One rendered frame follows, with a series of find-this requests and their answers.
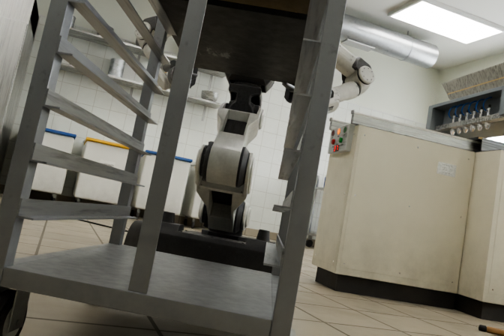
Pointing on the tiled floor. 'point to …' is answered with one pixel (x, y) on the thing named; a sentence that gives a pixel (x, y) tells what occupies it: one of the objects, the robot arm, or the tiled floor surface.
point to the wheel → (7, 312)
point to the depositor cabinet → (484, 241)
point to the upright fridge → (13, 53)
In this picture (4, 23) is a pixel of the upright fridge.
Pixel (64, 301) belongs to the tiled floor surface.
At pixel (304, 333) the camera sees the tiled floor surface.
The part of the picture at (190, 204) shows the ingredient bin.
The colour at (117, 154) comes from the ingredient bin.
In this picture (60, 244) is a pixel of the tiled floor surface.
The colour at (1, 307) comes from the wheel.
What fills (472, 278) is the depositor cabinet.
